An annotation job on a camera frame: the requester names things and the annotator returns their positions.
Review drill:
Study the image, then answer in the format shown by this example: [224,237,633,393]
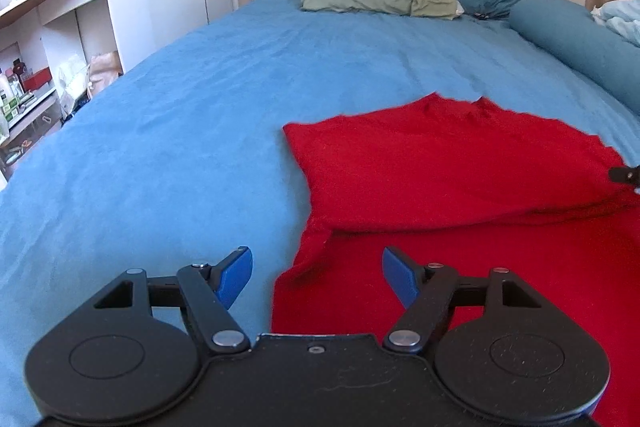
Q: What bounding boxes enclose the blue bolster pillow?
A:
[509,0,640,118]

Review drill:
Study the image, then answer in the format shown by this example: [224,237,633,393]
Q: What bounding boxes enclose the red box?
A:
[20,67,52,92]

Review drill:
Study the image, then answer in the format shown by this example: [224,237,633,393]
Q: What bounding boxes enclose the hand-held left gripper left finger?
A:
[92,246,253,356]

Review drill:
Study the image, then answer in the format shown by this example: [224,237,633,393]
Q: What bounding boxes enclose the white shelf unit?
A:
[0,0,147,188]

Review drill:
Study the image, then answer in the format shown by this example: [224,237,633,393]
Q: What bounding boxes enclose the brown paper bag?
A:
[87,50,125,99]

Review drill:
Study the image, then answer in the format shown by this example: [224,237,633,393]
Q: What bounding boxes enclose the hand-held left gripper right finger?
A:
[381,246,544,356]

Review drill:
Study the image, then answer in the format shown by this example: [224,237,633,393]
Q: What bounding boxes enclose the red knitted garment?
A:
[270,92,640,427]

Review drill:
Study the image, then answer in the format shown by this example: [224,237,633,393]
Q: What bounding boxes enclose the blue bed sheet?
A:
[0,0,640,427]

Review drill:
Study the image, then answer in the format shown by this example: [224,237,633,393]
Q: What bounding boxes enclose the light blue blanket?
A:
[591,0,640,48]

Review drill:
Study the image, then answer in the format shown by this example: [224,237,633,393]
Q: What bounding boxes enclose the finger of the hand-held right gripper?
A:
[609,166,640,196]

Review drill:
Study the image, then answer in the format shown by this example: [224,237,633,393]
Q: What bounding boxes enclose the white plastic bag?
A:
[52,54,91,114]

